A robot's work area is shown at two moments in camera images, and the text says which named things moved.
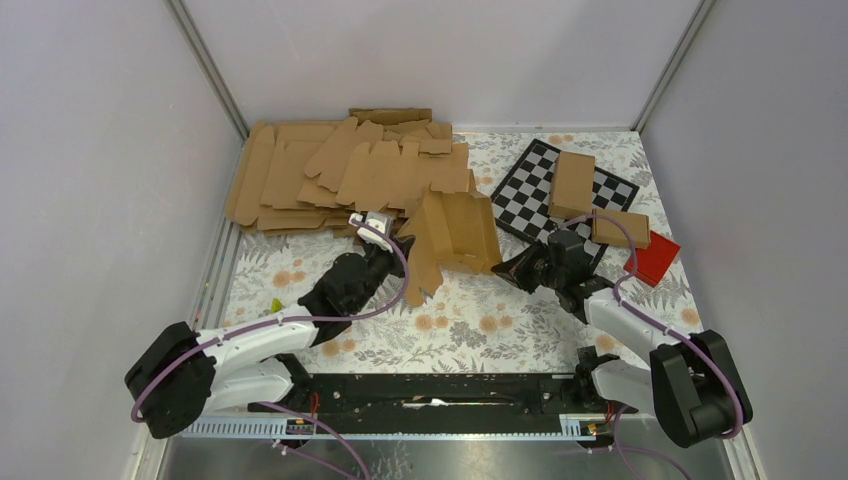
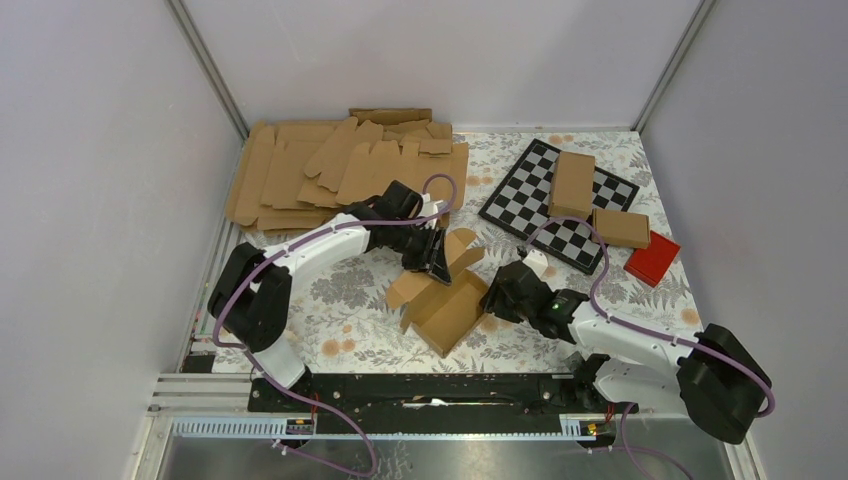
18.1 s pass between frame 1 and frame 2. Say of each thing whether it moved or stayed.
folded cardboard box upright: stayed
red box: stayed
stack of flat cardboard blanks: stayed
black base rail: stayed
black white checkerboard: stayed
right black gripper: moved
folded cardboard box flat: stayed
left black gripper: moved
